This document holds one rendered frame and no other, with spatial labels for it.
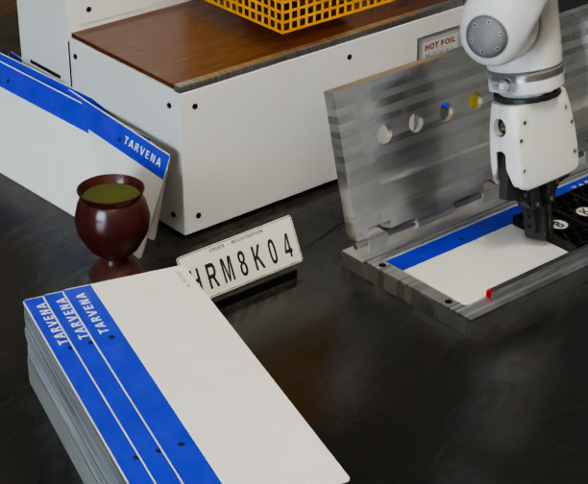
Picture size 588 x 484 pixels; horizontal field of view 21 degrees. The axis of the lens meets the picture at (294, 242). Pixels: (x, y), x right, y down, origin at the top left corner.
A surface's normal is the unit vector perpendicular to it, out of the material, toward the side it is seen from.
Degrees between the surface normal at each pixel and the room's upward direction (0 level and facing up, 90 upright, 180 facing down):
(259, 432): 0
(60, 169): 63
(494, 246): 0
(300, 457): 0
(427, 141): 75
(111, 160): 69
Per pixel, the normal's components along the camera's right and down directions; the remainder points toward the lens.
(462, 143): 0.62, 0.13
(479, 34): -0.49, 0.34
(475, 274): 0.00, -0.88
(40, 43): -0.77, 0.30
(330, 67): 0.64, 0.36
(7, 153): -0.66, -0.11
